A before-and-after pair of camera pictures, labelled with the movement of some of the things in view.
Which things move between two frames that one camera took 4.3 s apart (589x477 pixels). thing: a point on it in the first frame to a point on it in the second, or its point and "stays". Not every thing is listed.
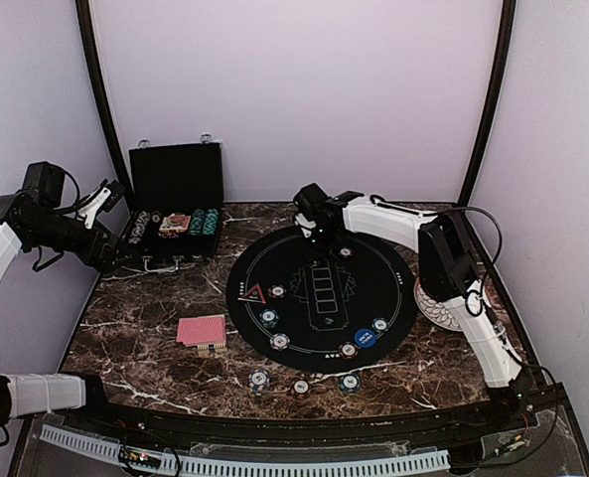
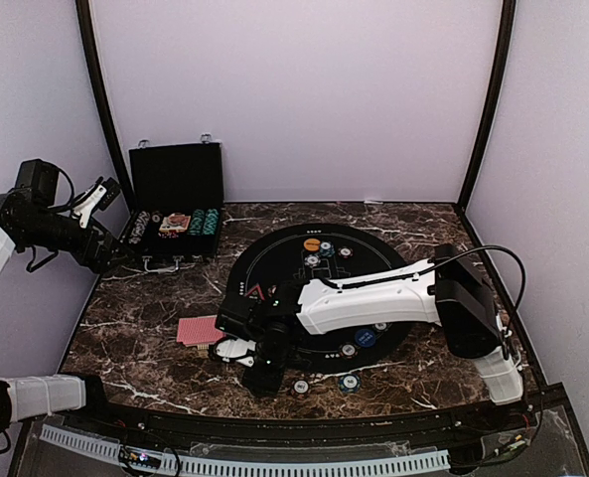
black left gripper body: x=99 y=261 stays
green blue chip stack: x=349 y=383 stays
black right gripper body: x=330 y=239 to x=274 y=355
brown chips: x=346 y=251 stays
